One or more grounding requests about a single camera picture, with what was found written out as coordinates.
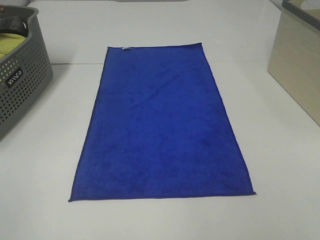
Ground blue microfiber towel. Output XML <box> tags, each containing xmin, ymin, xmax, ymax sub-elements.
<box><xmin>69</xmin><ymin>43</ymin><xmax>255</xmax><ymax>202</ymax></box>

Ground grey perforated laundry basket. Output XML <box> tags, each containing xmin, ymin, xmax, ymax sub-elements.
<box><xmin>0</xmin><ymin>5</ymin><xmax>53</xmax><ymax>138</ymax></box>

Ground beige plastic storage bin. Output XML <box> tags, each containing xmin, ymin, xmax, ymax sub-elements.
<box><xmin>266</xmin><ymin>0</ymin><xmax>320</xmax><ymax>97</ymax></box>

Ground yellow-green towel in basket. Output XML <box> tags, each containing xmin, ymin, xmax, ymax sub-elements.
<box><xmin>0</xmin><ymin>33</ymin><xmax>27</xmax><ymax>64</ymax></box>

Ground black item in basket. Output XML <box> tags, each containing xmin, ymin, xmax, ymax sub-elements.
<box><xmin>0</xmin><ymin>16</ymin><xmax>28</xmax><ymax>37</ymax></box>

